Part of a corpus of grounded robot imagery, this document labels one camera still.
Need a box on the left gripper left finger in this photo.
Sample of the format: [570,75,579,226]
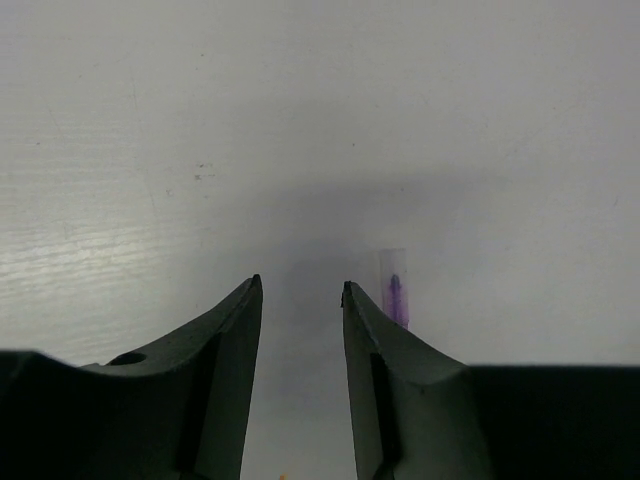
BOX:
[1,276,263,479]

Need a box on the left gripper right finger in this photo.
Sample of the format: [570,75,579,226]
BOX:
[342,282,639,479]

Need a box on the purple pen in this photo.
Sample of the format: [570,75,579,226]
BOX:
[378,249,409,329]

